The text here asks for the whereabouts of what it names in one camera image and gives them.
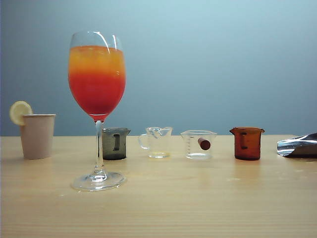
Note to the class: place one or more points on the yellow lemon slice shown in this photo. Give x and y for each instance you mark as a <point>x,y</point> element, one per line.
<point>18,110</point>

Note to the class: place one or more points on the grey tinted measuring cup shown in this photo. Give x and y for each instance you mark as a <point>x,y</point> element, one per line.
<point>109,146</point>

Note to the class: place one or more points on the amber measuring cup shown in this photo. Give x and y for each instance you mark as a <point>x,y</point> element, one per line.
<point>251,146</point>

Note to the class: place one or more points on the beige paper cup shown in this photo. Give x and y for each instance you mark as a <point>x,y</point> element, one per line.
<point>37,138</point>

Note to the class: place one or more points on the wine glass with orange-red drink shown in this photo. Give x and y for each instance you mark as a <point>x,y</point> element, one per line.
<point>96,81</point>

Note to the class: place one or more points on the shiny metal scoop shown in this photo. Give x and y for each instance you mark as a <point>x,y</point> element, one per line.
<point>299,146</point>

